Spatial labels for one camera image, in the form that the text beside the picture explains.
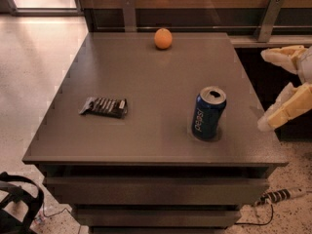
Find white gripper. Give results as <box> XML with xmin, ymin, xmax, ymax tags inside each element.
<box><xmin>257</xmin><ymin>45</ymin><xmax>312</xmax><ymax>132</ymax></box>

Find blue pepsi can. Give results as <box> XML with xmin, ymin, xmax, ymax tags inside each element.
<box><xmin>191</xmin><ymin>86</ymin><xmax>227</xmax><ymax>140</ymax></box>

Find white power strip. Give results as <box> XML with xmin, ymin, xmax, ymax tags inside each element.
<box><xmin>254</xmin><ymin>187</ymin><xmax>306</xmax><ymax>206</ymax></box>

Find orange fruit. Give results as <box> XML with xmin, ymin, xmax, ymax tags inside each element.
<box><xmin>154</xmin><ymin>28</ymin><xmax>173</xmax><ymax>50</ymax></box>

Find grey drawer cabinet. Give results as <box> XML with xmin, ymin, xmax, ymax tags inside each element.
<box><xmin>23</xmin><ymin>33</ymin><xmax>287</xmax><ymax>234</ymax></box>

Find dark snack bar wrapper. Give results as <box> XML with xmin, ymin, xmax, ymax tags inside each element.
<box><xmin>79</xmin><ymin>97</ymin><xmax>128</xmax><ymax>119</ymax></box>

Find right metal bracket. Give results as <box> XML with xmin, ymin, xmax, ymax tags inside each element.
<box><xmin>254</xmin><ymin>0</ymin><xmax>285</xmax><ymax>43</ymax></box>

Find metal bracket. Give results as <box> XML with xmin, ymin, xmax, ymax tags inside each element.
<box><xmin>121</xmin><ymin>0</ymin><xmax>137</xmax><ymax>32</ymax></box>
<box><xmin>254</xmin><ymin>0</ymin><xmax>285</xmax><ymax>43</ymax></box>

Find black power cable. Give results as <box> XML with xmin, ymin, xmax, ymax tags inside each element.
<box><xmin>234</xmin><ymin>202</ymin><xmax>275</xmax><ymax>227</ymax></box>

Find left metal bracket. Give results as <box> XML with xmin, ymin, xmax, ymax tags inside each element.
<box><xmin>121</xmin><ymin>0</ymin><xmax>137</xmax><ymax>32</ymax></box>

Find black bag with straps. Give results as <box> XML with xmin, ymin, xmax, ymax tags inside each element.
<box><xmin>0</xmin><ymin>172</ymin><xmax>44</xmax><ymax>234</ymax></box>

